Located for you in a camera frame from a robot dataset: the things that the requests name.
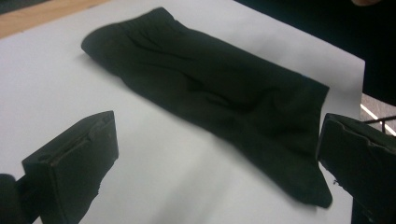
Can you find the metal rail frame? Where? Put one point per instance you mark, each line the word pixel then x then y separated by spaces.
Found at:
pixel 369 112

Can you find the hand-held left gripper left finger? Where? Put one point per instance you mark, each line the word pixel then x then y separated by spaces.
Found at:
pixel 71 168

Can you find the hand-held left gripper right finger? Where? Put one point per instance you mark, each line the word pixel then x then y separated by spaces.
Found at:
pixel 361 165

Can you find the black shorts with blue stripes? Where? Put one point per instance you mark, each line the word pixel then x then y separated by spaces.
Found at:
pixel 218 93

